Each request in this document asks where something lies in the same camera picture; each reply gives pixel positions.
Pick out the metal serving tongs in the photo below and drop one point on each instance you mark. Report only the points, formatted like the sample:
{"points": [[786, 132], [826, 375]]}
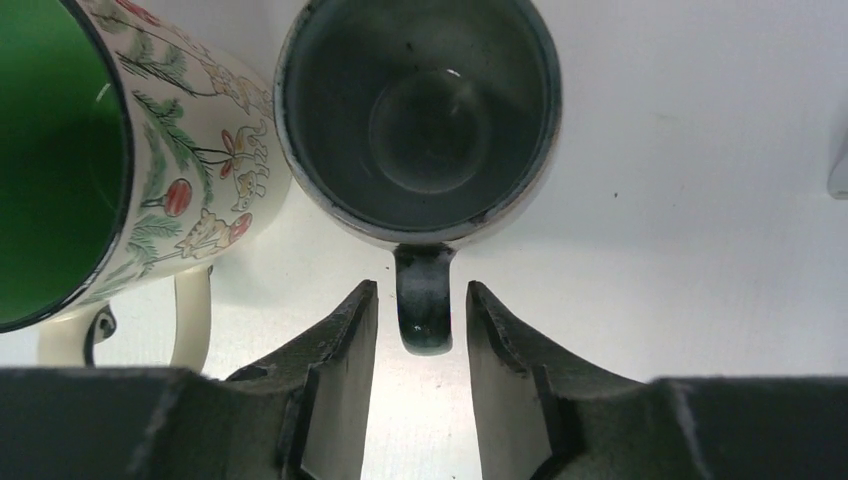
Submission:
{"points": [[837, 180]]}

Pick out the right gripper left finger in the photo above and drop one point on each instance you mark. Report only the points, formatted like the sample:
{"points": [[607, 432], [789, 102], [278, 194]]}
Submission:
{"points": [[300, 412]]}

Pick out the floral mug green inside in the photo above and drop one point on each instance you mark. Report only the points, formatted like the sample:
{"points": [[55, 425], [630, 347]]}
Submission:
{"points": [[130, 152]]}

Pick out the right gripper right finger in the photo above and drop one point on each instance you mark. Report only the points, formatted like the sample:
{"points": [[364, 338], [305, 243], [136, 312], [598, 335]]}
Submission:
{"points": [[543, 412]]}

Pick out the dark green ceramic mug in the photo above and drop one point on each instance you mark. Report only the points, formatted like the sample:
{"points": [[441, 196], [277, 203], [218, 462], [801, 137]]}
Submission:
{"points": [[419, 126]]}

